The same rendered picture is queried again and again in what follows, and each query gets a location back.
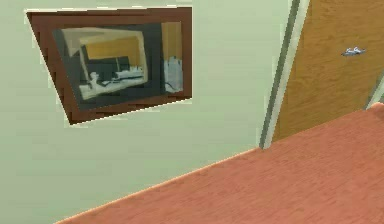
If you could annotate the brown wooden room door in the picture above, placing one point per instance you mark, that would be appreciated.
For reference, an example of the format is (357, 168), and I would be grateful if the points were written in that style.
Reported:
(326, 76)

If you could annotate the brown framed wall picture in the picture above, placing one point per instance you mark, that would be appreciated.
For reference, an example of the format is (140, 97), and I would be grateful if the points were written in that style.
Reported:
(113, 63)

